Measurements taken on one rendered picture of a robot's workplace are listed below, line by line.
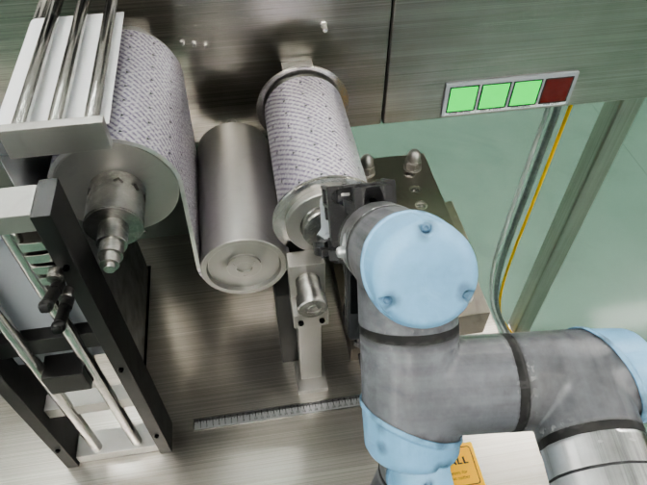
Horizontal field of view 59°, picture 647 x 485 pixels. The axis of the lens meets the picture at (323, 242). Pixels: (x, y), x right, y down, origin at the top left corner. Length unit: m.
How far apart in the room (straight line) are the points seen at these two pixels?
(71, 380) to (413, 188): 0.70
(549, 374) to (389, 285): 0.14
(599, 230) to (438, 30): 1.81
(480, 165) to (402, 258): 2.46
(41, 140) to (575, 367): 0.52
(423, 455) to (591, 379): 0.13
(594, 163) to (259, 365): 1.02
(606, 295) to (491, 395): 2.05
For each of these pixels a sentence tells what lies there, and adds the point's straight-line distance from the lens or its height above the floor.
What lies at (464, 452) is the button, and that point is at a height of 0.92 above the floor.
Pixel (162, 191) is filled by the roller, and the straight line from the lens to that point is 0.72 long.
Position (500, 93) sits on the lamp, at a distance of 1.14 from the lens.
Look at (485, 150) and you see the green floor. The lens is 2.92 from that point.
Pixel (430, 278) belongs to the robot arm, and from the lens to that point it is 0.38.
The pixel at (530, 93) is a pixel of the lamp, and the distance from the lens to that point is 1.16.
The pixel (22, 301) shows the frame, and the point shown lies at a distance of 0.72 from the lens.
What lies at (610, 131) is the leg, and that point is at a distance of 1.59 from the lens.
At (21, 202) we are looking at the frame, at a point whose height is 1.44.
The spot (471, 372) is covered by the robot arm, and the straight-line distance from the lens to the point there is 0.44.
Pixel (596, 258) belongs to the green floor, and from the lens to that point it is 2.59.
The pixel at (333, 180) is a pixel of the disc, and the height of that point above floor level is 1.32.
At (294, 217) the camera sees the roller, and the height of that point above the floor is 1.27.
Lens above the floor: 1.80
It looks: 49 degrees down
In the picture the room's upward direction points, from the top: straight up
